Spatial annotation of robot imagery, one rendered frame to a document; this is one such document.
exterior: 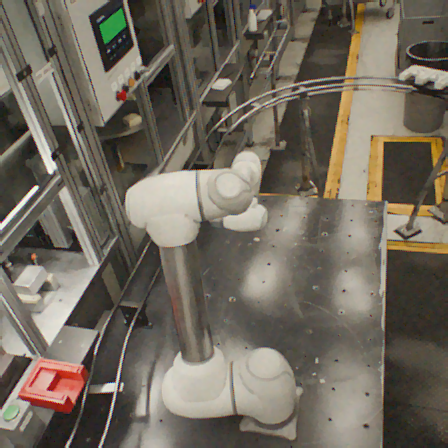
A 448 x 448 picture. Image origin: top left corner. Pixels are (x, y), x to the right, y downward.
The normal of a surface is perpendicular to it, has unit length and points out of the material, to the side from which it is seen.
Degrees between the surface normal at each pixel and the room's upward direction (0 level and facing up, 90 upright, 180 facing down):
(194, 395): 68
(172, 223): 78
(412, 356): 0
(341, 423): 0
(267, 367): 6
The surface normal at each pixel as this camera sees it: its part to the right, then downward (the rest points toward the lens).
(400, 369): -0.13, -0.76
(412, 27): -0.22, 0.67
